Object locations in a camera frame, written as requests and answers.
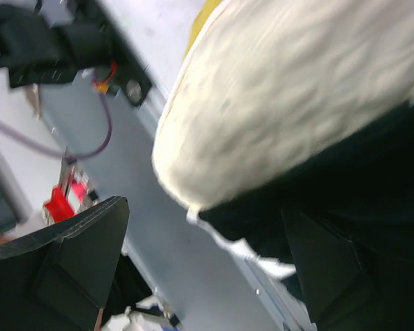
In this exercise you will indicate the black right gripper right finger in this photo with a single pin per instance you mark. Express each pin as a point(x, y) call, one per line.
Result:
point(356, 278)

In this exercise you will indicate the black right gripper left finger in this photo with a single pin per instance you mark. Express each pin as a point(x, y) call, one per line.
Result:
point(59, 277)

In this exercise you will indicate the black white checkered pillowcase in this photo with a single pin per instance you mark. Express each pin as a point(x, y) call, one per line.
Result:
point(365, 181)

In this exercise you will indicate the cream quilted pillow yellow edge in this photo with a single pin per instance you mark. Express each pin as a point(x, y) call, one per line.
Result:
point(268, 84)

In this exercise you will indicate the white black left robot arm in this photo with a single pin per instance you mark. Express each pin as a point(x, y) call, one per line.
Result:
point(34, 52)

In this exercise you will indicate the aluminium front frame rail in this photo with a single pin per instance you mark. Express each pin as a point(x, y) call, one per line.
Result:
point(210, 282)

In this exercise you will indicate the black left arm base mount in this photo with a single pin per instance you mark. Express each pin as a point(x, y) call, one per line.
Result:
point(124, 73)

